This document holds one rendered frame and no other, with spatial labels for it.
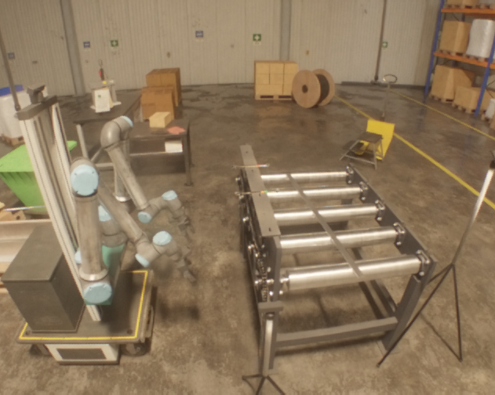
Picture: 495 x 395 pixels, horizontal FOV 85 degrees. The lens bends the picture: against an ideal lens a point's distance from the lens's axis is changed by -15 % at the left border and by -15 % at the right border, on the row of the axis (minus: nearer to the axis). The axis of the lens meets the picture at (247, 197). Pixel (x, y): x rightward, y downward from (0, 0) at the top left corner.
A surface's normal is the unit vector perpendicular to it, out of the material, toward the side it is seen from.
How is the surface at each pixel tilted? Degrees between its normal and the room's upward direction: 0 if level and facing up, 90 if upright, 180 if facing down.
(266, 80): 90
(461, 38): 90
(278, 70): 90
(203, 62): 90
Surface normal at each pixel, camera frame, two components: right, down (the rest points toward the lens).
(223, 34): 0.11, 0.50
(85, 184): 0.53, 0.31
